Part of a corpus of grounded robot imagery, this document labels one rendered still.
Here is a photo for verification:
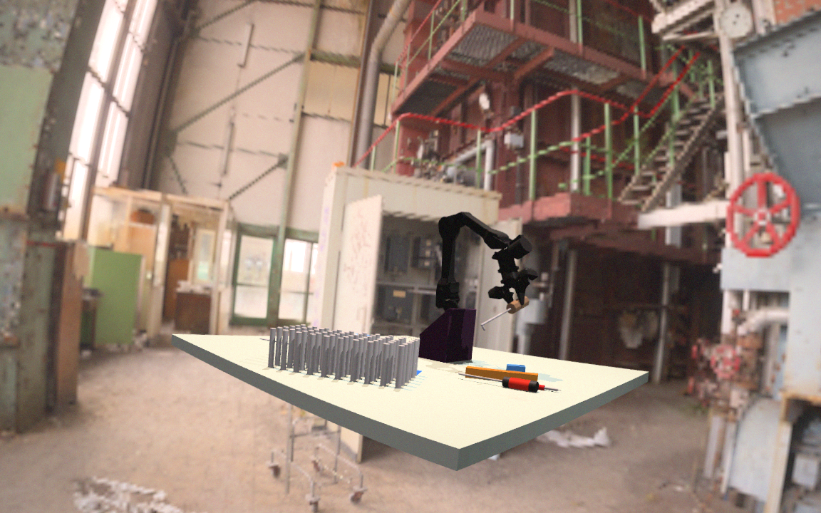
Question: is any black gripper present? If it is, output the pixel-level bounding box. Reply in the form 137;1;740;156
488;261;538;305

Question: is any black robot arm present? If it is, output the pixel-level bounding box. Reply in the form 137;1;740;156
435;212;532;311

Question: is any red-handled screwdriver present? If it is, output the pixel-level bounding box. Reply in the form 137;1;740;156
458;373;539;392

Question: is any yellow flat bar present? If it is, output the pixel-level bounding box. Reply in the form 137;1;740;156
465;366;538;381

